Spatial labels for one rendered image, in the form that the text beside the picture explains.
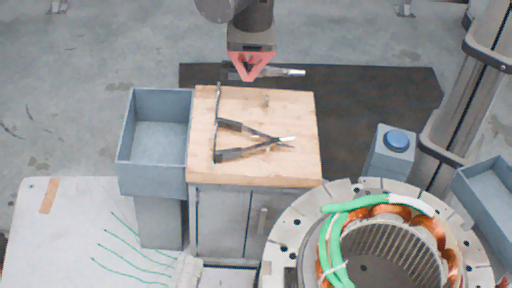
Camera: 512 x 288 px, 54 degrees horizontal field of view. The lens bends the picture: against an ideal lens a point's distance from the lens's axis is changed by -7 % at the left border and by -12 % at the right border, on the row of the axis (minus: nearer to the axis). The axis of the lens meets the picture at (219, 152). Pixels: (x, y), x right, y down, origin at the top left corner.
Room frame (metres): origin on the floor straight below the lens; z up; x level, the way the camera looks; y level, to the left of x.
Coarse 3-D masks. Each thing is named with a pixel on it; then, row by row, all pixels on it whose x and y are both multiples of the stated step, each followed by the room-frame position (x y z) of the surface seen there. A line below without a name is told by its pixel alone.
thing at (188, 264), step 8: (184, 256) 0.51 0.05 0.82; (192, 256) 0.50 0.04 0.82; (184, 264) 0.49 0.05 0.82; (192, 264) 0.49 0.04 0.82; (200, 264) 0.49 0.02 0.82; (176, 272) 0.47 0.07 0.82; (184, 272) 0.47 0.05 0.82; (192, 272) 0.47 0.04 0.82; (200, 272) 0.47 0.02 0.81; (176, 280) 0.45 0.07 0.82; (184, 280) 0.45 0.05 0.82; (192, 280) 0.46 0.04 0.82; (200, 280) 0.47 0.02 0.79
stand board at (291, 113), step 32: (224, 96) 0.67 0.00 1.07; (256, 96) 0.67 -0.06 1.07; (288, 96) 0.67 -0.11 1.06; (192, 128) 0.59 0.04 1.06; (224, 128) 0.59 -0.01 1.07; (256, 128) 0.60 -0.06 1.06; (288, 128) 0.60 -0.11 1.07; (192, 160) 0.52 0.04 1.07; (224, 160) 0.53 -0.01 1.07; (256, 160) 0.53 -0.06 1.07; (288, 160) 0.53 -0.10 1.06
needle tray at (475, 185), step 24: (480, 168) 0.56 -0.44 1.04; (504, 168) 0.55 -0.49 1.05; (456, 192) 0.51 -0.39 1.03; (480, 192) 0.52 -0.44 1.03; (504, 192) 0.52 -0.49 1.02; (480, 216) 0.46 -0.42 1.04; (504, 216) 0.47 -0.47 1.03; (480, 240) 0.44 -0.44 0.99; (504, 240) 0.40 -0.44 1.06; (504, 264) 0.39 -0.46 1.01
